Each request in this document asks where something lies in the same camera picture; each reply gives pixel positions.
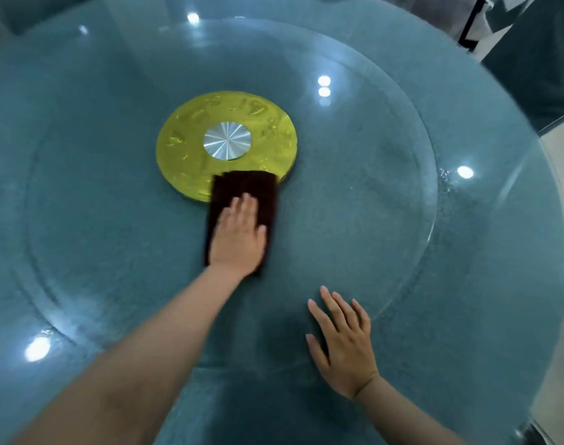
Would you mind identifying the person's right hand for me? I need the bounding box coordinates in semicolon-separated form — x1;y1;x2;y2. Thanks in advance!
305;286;380;400

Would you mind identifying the person's left hand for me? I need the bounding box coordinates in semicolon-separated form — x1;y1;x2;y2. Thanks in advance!
208;193;268;279

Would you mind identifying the dark red cloth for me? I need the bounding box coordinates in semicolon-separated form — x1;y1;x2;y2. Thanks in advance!
204;170;279;276

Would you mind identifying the blue covered chair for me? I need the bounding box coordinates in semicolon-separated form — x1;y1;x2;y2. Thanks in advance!
481;0;564;133
0;0;102;35

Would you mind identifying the person's left forearm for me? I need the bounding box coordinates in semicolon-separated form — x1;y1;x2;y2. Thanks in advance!
11;266;244;445

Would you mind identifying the yellow round disc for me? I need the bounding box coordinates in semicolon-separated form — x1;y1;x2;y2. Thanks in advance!
155;91;299;203

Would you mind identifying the round glass turntable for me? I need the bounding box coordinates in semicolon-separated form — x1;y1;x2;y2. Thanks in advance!
13;17;440;371

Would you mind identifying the round blue table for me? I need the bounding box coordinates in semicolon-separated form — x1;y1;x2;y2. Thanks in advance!
0;0;564;445

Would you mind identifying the round white clothed table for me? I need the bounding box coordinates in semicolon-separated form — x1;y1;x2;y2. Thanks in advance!
374;0;540;61

